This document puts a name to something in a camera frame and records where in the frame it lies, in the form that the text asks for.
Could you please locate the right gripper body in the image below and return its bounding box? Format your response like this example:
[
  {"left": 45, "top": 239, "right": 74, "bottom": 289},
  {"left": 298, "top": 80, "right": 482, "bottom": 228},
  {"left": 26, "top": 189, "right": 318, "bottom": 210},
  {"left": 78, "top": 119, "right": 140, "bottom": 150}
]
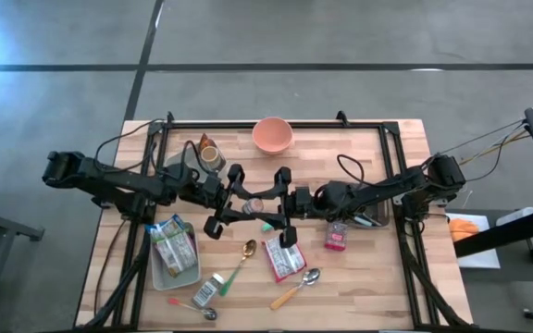
[{"left": 292, "top": 186, "right": 316, "bottom": 218}]

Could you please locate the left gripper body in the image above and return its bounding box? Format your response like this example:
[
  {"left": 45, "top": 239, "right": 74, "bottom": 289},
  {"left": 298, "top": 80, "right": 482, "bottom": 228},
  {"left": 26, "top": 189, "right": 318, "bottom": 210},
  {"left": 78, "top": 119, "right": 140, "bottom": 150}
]
[{"left": 200, "top": 174, "right": 230, "bottom": 209}]

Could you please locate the red ramen packet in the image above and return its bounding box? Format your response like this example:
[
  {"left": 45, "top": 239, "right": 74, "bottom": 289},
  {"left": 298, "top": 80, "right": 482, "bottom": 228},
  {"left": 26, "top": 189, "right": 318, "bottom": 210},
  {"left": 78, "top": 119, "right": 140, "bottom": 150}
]
[{"left": 261, "top": 235, "right": 308, "bottom": 284}]

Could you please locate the gold lid spice jar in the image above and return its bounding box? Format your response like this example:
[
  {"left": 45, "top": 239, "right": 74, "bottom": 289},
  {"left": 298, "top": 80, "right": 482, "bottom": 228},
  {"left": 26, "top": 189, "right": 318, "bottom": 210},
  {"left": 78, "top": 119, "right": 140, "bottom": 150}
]
[{"left": 200, "top": 144, "right": 228, "bottom": 173}]

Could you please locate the small glass spice jar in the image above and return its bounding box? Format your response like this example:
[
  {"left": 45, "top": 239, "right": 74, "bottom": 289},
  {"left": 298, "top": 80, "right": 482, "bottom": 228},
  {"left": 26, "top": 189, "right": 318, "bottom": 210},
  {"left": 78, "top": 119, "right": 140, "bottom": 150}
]
[{"left": 242, "top": 196, "right": 266, "bottom": 216}]

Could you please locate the gold spoon green handle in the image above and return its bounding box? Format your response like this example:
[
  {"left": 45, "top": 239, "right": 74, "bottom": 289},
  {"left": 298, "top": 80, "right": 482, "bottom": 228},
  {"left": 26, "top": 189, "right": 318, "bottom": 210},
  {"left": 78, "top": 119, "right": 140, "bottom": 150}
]
[{"left": 218, "top": 239, "right": 258, "bottom": 297}]

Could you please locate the pink silver ramen packet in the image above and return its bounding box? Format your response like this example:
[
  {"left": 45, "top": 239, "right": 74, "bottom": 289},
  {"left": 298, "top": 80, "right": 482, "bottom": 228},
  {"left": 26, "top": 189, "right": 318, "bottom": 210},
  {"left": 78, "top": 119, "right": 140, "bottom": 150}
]
[{"left": 155, "top": 228, "right": 198, "bottom": 278}]

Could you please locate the orange taco seasoning packet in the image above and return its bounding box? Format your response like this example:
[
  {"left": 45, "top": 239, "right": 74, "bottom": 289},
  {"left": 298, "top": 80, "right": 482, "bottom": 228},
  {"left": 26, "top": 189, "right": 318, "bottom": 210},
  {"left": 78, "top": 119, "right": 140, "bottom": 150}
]
[{"left": 196, "top": 132, "right": 217, "bottom": 152}]

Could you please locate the white translucent plastic bin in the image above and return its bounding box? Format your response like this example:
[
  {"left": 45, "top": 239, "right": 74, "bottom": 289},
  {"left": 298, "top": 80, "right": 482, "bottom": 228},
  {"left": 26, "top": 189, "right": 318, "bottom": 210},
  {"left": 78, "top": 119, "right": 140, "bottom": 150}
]
[{"left": 148, "top": 221, "right": 203, "bottom": 291}]

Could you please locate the white lid bagel seasoning jar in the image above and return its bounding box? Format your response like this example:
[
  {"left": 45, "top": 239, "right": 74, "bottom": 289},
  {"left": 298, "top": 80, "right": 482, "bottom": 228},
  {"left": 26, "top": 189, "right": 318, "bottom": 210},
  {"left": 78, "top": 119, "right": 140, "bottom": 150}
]
[{"left": 191, "top": 272, "right": 227, "bottom": 309}]

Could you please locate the peach plastic bowl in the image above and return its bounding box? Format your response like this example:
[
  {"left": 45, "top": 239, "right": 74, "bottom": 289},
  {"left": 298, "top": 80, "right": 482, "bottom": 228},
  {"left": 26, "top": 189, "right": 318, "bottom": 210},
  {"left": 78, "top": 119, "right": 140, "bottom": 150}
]
[{"left": 251, "top": 116, "right": 294, "bottom": 155}]

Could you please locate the light grey plastic bin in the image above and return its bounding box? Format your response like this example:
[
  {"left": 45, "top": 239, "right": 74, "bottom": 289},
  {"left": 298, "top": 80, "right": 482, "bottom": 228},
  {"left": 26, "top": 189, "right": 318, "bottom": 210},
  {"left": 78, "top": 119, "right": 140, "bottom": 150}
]
[{"left": 163, "top": 146, "right": 230, "bottom": 184}]

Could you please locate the dark grey plastic bin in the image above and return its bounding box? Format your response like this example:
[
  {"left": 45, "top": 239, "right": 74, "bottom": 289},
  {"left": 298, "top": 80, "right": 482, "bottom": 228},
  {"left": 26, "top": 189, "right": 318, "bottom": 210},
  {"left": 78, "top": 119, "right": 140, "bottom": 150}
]
[{"left": 347, "top": 198, "right": 391, "bottom": 229}]

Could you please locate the orange object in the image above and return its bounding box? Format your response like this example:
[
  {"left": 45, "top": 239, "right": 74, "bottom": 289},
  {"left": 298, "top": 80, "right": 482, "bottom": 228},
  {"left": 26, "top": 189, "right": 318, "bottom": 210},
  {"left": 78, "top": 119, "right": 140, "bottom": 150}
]
[{"left": 448, "top": 217, "right": 480, "bottom": 243}]

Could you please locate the white board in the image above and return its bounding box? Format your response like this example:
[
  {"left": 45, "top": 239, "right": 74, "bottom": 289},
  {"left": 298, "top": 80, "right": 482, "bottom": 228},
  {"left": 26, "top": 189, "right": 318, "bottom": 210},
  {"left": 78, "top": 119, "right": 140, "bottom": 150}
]
[{"left": 445, "top": 212, "right": 502, "bottom": 270}]

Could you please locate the grey side table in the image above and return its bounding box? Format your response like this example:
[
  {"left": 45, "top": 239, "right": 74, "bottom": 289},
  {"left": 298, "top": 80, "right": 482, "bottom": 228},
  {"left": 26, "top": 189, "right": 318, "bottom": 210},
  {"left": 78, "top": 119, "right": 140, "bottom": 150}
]
[{"left": 0, "top": 203, "right": 45, "bottom": 325}]

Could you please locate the white plastic container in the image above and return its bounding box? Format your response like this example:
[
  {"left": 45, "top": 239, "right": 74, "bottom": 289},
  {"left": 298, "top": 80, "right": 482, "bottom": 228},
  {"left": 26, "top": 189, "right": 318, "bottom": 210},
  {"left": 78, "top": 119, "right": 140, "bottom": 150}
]
[{"left": 496, "top": 206, "right": 533, "bottom": 228}]

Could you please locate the yellow handled spoon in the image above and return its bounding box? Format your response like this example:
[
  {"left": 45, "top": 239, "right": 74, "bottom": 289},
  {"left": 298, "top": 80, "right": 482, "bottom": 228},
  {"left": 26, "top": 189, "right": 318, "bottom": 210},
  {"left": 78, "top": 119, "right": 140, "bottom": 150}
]
[{"left": 268, "top": 266, "right": 322, "bottom": 311}]

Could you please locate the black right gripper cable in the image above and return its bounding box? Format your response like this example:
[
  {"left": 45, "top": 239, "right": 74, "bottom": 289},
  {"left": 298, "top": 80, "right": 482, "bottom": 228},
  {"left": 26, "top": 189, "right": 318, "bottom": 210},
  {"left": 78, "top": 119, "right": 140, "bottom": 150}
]
[{"left": 336, "top": 154, "right": 366, "bottom": 186}]

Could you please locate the black metal table frame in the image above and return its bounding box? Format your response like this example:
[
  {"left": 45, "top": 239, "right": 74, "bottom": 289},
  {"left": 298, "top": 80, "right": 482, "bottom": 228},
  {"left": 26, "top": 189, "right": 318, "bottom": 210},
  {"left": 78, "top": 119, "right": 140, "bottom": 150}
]
[{"left": 81, "top": 110, "right": 474, "bottom": 332}]

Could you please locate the red handled small spoon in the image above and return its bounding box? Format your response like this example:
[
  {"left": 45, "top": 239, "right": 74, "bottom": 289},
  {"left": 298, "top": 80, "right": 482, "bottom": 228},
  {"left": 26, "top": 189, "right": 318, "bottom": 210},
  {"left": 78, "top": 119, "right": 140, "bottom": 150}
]
[{"left": 167, "top": 297, "right": 218, "bottom": 322}]

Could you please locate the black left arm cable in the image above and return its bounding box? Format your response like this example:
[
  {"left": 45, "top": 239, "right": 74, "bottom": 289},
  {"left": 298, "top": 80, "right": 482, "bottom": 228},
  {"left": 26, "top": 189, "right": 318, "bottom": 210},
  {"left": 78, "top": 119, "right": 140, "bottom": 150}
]
[{"left": 93, "top": 120, "right": 166, "bottom": 161}]

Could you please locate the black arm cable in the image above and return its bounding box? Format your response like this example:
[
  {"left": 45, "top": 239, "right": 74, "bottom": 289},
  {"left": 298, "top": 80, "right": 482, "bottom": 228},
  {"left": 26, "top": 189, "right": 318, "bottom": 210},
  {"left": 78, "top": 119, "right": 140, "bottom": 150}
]
[
  {"left": 463, "top": 122, "right": 527, "bottom": 184},
  {"left": 93, "top": 120, "right": 166, "bottom": 161}
]

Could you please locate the brown table cable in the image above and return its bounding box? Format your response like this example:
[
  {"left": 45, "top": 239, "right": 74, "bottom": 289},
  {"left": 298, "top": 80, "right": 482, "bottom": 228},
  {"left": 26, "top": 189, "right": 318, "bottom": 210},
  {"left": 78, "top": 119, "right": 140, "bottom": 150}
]
[{"left": 93, "top": 219, "right": 129, "bottom": 315}]

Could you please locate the orange grey cable bundle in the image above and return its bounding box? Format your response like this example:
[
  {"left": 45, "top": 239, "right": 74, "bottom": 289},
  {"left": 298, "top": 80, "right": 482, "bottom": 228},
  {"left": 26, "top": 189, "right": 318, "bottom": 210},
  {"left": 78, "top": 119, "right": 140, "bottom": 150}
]
[{"left": 432, "top": 118, "right": 527, "bottom": 172}]

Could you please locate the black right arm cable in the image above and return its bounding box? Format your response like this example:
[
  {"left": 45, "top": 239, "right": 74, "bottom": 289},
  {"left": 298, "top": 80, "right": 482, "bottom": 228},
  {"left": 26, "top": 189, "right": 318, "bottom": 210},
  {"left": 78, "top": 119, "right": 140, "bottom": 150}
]
[{"left": 463, "top": 122, "right": 527, "bottom": 184}]

